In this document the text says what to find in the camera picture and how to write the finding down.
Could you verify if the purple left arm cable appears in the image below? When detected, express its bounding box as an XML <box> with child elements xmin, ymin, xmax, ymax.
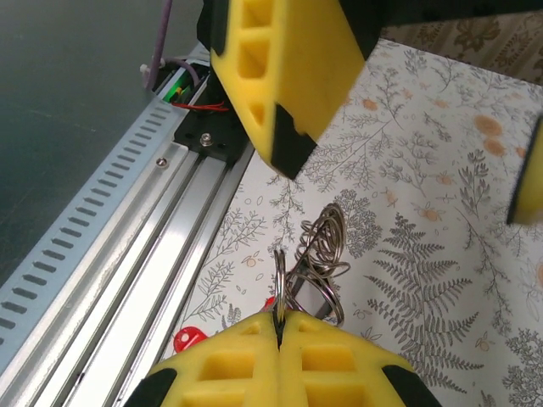
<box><xmin>146</xmin><ymin>0</ymin><xmax>200</xmax><ymax>92</ymax></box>

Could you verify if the small steel split ring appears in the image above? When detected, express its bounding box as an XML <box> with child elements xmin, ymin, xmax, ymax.
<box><xmin>273</xmin><ymin>248</ymin><xmax>290</xmax><ymax>326</ymax></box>

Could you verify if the grey metal panel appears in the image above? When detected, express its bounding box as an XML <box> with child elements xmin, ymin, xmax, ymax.
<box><xmin>0</xmin><ymin>0</ymin><xmax>204</xmax><ymax>289</ymax></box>

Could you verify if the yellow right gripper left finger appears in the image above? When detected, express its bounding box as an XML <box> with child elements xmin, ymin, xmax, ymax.
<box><xmin>122</xmin><ymin>312</ymin><xmax>282</xmax><ymax>407</ymax></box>

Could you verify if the metal disc with split rings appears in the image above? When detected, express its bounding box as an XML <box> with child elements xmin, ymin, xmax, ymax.
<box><xmin>283</xmin><ymin>202</ymin><xmax>353</xmax><ymax>328</ymax></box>

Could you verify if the green circuit board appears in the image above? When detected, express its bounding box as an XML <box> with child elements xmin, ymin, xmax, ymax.
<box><xmin>163</xmin><ymin>71</ymin><xmax>197</xmax><ymax>103</ymax></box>

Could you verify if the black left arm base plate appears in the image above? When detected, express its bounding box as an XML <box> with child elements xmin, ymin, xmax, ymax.
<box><xmin>172</xmin><ymin>108</ymin><xmax>255</xmax><ymax>165</ymax></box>

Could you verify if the white slotted cable duct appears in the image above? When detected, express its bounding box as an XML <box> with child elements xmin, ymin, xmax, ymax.
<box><xmin>0</xmin><ymin>91</ymin><xmax>200</xmax><ymax>353</ymax></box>

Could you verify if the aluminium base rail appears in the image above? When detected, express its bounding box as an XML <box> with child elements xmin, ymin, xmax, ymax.
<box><xmin>0</xmin><ymin>139</ymin><xmax>255</xmax><ymax>407</ymax></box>

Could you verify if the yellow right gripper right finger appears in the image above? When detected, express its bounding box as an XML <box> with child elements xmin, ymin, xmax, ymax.
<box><xmin>278</xmin><ymin>312</ymin><xmax>443</xmax><ymax>407</ymax></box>

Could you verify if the thin red wire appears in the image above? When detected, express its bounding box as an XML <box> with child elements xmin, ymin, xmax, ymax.
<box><xmin>171</xmin><ymin>100</ymin><xmax>230</xmax><ymax>113</ymax></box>

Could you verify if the white cable tie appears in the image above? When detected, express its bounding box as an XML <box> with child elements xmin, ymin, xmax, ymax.
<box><xmin>138</xmin><ymin>62</ymin><xmax>159</xmax><ymax>91</ymax></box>

